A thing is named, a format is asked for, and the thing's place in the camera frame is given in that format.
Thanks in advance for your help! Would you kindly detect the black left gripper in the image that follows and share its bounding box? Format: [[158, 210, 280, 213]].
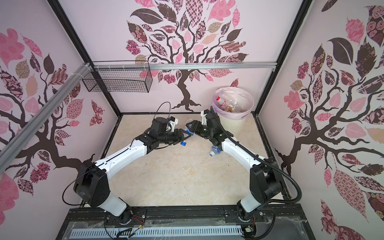
[[158, 128, 192, 145]]

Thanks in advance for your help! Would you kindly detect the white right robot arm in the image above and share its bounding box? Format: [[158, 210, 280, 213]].
[[186, 113, 283, 220]]

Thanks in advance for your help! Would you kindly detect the aluminium rail left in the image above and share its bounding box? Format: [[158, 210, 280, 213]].
[[1, 63, 91, 172]]

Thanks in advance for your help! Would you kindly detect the aluminium rail back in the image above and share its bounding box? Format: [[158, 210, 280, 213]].
[[94, 61, 277, 71]]

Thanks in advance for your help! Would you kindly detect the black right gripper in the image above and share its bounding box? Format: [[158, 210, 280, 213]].
[[186, 120, 214, 139]]

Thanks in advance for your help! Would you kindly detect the aluminium rail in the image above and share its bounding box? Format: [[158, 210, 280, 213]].
[[94, 61, 277, 71], [1, 63, 91, 172]]

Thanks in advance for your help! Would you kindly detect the tall clear bottle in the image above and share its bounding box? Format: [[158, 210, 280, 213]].
[[231, 95, 247, 113]]

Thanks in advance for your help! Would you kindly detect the white bin purple bag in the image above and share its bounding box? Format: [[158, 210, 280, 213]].
[[212, 87, 255, 137]]

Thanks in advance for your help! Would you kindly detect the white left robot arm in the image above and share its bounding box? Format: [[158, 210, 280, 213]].
[[74, 117, 193, 218]]

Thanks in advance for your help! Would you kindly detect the black corner frame post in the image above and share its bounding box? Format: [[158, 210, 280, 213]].
[[47, 0, 122, 118]]

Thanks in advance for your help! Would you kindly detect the black corrugated cable hose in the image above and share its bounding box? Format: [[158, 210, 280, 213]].
[[209, 106, 302, 240]]

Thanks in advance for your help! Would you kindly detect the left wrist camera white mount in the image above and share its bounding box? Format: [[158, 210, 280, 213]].
[[169, 117, 179, 132]]

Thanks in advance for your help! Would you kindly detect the white slotted cable duct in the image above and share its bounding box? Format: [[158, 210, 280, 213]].
[[68, 226, 243, 240]]

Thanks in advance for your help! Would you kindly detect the black wire basket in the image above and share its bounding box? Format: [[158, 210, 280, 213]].
[[83, 60, 153, 93]]

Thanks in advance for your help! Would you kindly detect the white bottle red cap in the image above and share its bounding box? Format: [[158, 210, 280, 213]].
[[216, 96, 231, 110]]

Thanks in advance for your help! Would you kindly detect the clear bottle blue label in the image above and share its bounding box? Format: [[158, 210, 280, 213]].
[[209, 146, 222, 157]]

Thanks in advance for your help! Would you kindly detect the black right corner post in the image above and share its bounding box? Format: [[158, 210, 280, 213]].
[[254, 0, 313, 116]]

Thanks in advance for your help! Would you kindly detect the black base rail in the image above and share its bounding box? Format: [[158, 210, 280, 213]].
[[65, 204, 301, 226]]

